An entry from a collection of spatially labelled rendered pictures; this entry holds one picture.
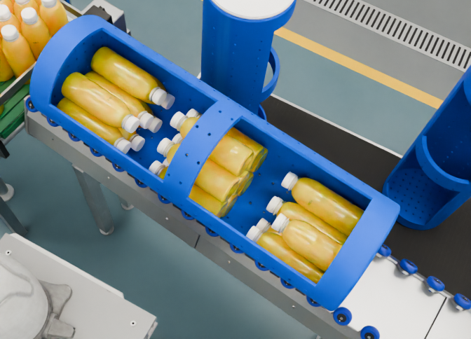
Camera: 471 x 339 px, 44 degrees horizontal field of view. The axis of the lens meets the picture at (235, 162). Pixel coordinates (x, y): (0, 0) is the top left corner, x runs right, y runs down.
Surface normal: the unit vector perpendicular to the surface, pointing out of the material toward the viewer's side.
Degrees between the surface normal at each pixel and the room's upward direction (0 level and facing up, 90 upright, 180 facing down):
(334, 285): 58
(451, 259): 0
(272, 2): 0
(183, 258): 0
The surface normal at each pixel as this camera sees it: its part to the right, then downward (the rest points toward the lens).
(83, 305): 0.07, -0.44
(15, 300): 0.94, 0.07
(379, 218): 0.22, -0.62
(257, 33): 0.13, 0.90
